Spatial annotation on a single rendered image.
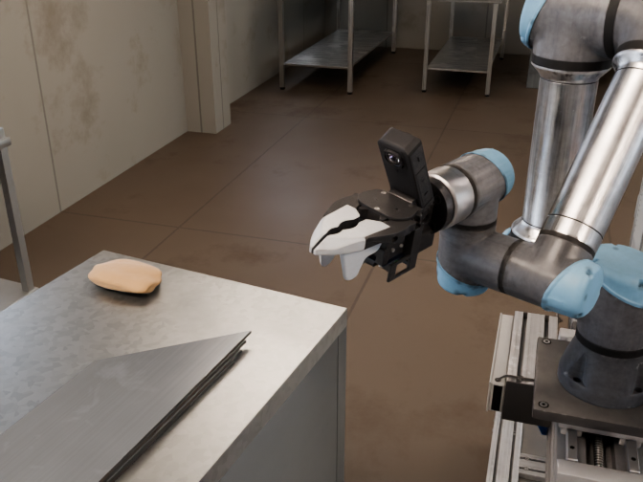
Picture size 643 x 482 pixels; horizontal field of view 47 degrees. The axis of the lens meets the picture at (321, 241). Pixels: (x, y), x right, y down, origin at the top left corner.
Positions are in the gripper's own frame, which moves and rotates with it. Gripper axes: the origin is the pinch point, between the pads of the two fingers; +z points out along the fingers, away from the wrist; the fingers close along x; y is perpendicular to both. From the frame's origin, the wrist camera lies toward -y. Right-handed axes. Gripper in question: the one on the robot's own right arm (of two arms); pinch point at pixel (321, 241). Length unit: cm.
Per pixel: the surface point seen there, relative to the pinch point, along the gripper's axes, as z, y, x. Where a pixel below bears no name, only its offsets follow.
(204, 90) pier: -310, 166, 392
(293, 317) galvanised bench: -34, 46, 32
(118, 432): 9, 42, 27
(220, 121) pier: -322, 193, 385
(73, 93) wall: -173, 129, 350
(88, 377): 5, 44, 42
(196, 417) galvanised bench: -2.7, 44.2, 23.0
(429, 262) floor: -242, 165, 125
